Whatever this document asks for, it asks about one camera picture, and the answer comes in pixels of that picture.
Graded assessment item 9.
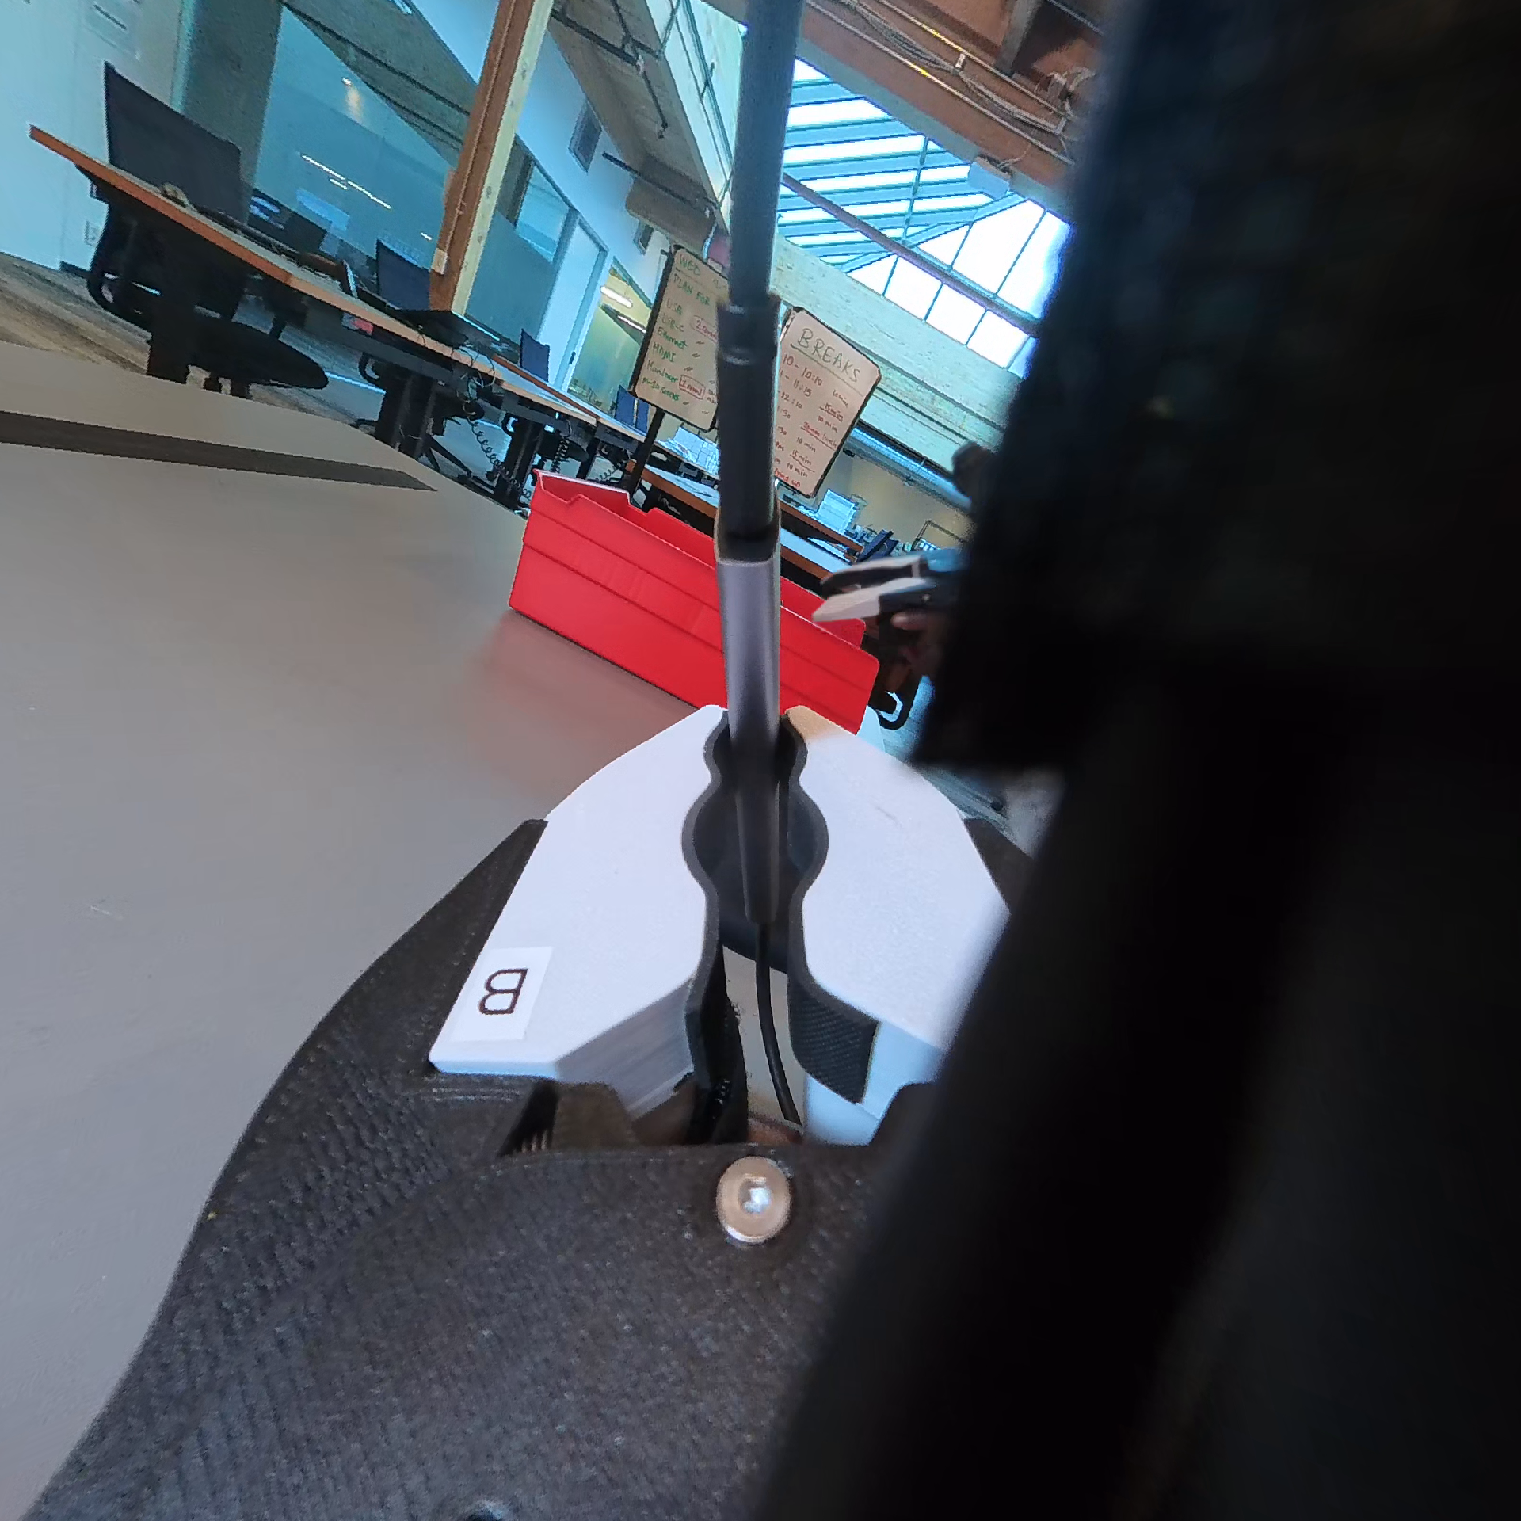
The dark cloth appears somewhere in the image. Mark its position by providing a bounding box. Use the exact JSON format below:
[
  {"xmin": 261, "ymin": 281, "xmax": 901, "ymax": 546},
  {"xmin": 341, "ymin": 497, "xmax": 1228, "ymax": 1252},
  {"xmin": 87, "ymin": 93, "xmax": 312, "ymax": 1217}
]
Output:
[{"xmin": 761, "ymin": 0, "xmax": 1521, "ymax": 1521}]

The thin black cable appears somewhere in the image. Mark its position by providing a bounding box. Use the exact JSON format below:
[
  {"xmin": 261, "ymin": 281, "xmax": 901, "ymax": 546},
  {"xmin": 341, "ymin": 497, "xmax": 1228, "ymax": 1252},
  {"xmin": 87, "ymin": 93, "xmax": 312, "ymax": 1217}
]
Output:
[{"xmin": 754, "ymin": 920, "xmax": 806, "ymax": 1127}]

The black office chair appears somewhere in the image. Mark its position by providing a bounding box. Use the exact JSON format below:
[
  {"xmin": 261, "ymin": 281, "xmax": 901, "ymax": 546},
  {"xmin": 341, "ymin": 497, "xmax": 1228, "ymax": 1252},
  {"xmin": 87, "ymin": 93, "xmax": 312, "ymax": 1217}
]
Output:
[{"xmin": 89, "ymin": 214, "xmax": 330, "ymax": 399}]

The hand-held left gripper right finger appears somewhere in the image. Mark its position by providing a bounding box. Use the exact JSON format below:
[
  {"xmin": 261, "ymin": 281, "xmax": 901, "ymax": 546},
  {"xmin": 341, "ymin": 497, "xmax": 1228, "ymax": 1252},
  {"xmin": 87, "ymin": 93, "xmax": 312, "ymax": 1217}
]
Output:
[{"xmin": 779, "ymin": 705, "xmax": 1015, "ymax": 1149}]

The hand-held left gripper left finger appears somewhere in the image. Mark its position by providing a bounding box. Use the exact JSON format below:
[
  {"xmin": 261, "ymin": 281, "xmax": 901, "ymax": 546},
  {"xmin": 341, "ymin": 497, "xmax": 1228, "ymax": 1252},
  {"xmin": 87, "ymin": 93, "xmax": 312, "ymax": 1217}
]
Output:
[{"xmin": 426, "ymin": 705, "xmax": 732, "ymax": 1121}]

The black computer monitor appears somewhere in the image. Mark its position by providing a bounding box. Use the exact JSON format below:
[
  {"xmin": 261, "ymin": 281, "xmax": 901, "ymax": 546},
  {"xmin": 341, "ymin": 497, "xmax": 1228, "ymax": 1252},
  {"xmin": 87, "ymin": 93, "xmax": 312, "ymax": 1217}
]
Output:
[{"xmin": 104, "ymin": 60, "xmax": 247, "ymax": 223}]

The wood framed whiteboard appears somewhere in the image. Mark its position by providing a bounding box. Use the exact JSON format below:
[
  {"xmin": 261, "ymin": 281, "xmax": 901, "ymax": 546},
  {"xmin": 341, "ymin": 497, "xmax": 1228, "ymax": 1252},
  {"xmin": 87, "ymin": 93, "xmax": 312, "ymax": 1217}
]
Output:
[
  {"xmin": 629, "ymin": 243, "xmax": 728, "ymax": 433},
  {"xmin": 772, "ymin": 305, "xmax": 884, "ymax": 500}
]

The black usb cable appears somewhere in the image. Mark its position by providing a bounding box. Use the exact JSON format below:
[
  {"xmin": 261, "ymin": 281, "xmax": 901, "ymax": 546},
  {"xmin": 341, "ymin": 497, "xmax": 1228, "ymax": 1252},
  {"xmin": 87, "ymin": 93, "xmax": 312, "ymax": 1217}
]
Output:
[{"xmin": 714, "ymin": 0, "xmax": 812, "ymax": 542}]

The red plastic bin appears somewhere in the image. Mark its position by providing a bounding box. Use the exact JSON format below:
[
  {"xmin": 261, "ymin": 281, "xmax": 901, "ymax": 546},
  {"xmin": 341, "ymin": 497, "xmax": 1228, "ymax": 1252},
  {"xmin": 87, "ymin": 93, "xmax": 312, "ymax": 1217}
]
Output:
[{"xmin": 508, "ymin": 470, "xmax": 882, "ymax": 734}]

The wooden office desk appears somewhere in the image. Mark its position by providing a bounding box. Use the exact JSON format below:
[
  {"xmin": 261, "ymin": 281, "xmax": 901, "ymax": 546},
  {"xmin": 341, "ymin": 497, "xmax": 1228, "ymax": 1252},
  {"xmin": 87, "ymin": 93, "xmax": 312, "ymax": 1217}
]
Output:
[{"xmin": 30, "ymin": 124, "xmax": 602, "ymax": 482}]

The person's right hand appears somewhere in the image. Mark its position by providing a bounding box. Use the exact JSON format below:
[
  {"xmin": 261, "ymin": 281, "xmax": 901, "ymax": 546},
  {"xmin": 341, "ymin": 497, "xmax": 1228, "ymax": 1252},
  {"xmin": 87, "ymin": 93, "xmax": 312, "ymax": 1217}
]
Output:
[{"xmin": 891, "ymin": 604, "xmax": 953, "ymax": 687}]

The plain wooden post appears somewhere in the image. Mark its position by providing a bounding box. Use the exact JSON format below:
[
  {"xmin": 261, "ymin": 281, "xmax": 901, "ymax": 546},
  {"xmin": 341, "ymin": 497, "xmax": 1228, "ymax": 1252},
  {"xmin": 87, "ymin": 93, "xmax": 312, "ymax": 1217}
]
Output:
[{"xmin": 426, "ymin": 0, "xmax": 556, "ymax": 316}]

